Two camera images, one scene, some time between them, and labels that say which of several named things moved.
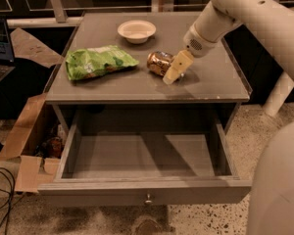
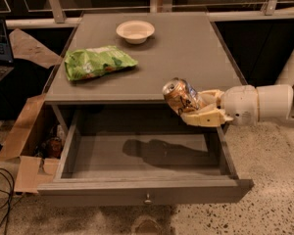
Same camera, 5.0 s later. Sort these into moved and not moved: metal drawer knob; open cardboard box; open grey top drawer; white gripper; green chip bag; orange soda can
Moved: white gripper; orange soda can
Not moved: open grey top drawer; green chip bag; metal drawer knob; open cardboard box
